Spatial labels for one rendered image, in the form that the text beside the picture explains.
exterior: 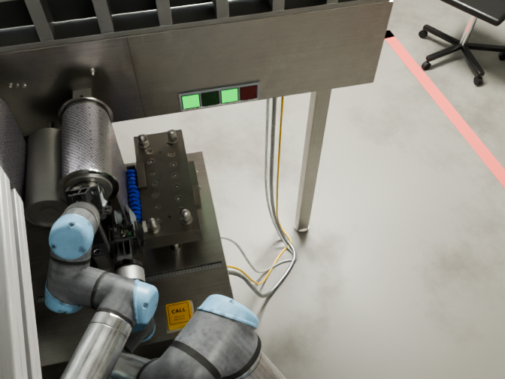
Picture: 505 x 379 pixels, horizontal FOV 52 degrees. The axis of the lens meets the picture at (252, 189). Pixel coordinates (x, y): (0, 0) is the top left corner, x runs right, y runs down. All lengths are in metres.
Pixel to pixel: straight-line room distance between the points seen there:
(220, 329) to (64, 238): 0.33
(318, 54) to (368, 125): 1.68
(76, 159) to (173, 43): 0.41
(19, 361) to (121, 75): 1.27
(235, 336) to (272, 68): 0.86
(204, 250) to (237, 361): 0.63
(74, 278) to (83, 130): 0.49
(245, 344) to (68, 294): 0.35
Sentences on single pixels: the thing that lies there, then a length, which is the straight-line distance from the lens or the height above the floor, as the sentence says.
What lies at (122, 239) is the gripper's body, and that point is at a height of 1.16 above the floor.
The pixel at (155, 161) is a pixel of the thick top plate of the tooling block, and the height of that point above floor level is 1.03.
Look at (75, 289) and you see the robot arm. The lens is 1.04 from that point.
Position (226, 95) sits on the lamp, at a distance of 1.61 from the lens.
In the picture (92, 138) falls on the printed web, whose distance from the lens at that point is 1.38.
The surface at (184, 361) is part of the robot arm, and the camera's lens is 0.98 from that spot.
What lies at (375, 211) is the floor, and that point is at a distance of 2.84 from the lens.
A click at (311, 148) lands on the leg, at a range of 2.17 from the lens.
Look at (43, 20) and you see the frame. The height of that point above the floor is 1.51.
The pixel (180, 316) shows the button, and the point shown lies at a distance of 1.49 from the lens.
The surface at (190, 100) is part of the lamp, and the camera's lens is 1.60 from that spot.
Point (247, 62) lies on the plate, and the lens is 1.55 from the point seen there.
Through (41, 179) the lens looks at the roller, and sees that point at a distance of 1.43.
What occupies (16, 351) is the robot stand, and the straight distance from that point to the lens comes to 0.30.
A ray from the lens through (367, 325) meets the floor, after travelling 2.52.
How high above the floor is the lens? 2.29
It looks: 54 degrees down
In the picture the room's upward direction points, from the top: straight up
